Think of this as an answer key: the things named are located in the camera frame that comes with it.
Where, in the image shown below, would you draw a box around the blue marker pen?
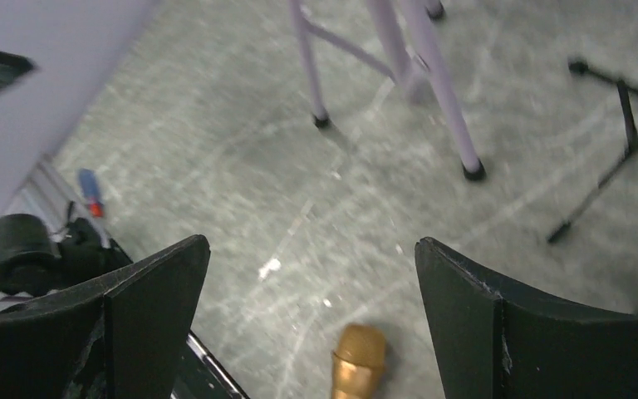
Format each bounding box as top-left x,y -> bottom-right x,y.
77,169 -> 105,218

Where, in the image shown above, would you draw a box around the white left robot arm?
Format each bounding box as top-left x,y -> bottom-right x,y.
0,1 -> 155,312

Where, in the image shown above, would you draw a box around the lilac perforated music stand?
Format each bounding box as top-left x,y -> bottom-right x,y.
287,0 -> 486,181

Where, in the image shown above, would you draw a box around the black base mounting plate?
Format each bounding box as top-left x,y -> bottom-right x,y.
170,332 -> 249,399

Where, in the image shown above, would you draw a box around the black microphone shock-mount stand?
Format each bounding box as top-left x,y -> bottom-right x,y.
547,58 -> 638,244

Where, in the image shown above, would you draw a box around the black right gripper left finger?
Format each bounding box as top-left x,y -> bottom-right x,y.
0,235 -> 210,398

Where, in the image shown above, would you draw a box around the gold microphone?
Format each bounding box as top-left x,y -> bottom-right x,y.
331,323 -> 387,399

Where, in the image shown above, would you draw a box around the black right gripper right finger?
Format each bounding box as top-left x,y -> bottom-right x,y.
415,237 -> 638,398

